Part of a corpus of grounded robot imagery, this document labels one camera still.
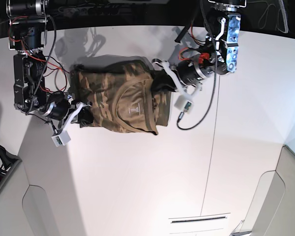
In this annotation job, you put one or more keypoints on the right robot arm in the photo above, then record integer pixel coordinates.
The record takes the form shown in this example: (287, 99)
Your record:
(27, 35)

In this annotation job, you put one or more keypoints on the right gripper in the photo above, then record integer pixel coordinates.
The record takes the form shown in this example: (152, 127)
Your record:
(61, 110)

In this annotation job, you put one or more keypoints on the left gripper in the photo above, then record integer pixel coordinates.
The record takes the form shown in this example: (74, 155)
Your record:
(188, 73)

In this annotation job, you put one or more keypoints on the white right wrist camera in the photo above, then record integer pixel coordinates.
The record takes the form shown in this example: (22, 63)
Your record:
(60, 136)

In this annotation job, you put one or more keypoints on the black power strip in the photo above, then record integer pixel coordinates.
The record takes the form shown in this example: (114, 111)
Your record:
(88, 10)

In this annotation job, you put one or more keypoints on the camouflage T-shirt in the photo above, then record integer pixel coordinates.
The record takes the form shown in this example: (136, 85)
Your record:
(121, 96)

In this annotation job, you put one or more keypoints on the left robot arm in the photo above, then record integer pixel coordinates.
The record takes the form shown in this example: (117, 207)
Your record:
(217, 53)

